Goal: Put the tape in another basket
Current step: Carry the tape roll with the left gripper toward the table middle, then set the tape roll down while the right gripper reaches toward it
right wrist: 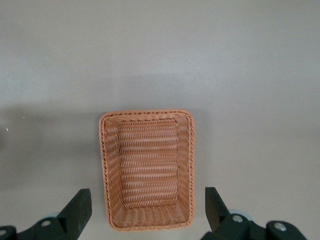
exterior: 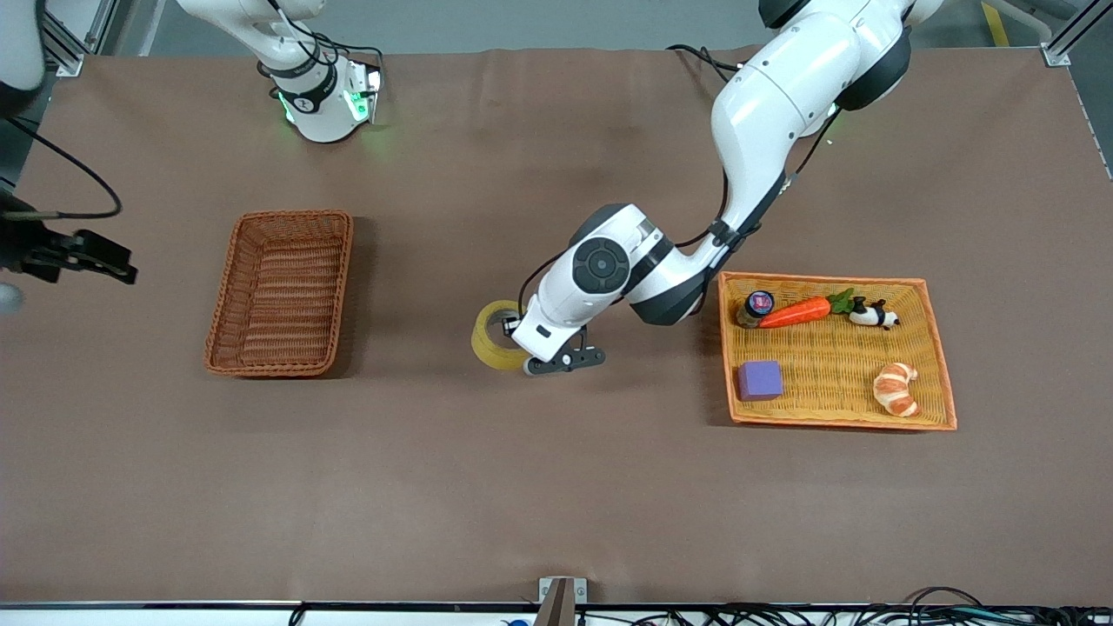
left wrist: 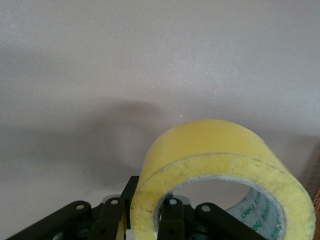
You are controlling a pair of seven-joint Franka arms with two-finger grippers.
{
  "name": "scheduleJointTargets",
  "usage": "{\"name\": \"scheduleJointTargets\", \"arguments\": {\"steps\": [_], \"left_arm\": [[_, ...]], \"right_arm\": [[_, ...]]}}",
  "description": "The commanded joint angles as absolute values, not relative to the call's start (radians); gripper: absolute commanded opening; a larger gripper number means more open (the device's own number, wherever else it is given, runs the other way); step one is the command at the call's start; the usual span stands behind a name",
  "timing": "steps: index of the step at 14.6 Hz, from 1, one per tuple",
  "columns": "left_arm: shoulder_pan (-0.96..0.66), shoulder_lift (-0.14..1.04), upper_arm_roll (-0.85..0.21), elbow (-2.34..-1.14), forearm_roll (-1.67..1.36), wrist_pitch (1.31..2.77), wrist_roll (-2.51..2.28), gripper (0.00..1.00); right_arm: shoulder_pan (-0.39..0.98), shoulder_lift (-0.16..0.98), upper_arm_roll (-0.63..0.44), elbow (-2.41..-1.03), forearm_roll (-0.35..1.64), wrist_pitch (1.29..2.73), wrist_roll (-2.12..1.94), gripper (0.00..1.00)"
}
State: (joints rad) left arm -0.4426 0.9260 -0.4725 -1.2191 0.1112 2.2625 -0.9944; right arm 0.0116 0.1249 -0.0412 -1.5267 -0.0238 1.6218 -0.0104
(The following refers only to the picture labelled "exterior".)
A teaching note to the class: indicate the clear yellowish tape roll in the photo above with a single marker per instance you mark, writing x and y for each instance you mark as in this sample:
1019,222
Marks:
485,343

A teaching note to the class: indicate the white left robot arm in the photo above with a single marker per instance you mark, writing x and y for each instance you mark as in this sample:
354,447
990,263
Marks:
765,113

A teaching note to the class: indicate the metal table bracket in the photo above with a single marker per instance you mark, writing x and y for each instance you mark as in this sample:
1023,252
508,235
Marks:
561,596

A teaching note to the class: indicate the purple cube block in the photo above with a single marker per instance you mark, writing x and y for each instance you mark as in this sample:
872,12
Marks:
760,380

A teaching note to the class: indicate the brown table cover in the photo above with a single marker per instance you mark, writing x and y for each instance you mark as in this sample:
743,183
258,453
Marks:
556,478

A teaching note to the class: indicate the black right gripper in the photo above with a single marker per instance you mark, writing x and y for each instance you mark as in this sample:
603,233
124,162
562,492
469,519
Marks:
24,247

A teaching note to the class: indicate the toy croissant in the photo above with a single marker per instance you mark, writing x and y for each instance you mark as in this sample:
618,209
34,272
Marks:
896,389

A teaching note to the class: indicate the brown wicker basket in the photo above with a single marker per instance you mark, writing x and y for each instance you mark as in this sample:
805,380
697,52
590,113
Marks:
278,296

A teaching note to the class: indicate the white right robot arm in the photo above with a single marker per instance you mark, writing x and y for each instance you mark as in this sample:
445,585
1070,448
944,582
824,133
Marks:
322,113

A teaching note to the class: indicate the small jar dark lid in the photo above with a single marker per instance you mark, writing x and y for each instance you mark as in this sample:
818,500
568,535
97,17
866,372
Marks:
756,303

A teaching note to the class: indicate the black white panda toy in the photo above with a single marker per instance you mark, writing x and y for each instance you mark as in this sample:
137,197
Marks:
869,314

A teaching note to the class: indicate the aluminium frame profile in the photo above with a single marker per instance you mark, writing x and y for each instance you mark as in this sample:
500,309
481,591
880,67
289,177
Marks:
1069,39
65,48

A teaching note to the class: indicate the orange toy carrot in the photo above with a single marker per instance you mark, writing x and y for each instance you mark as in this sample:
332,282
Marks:
796,311

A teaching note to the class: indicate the orange wicker tray basket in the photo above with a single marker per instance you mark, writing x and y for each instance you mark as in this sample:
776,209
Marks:
835,374

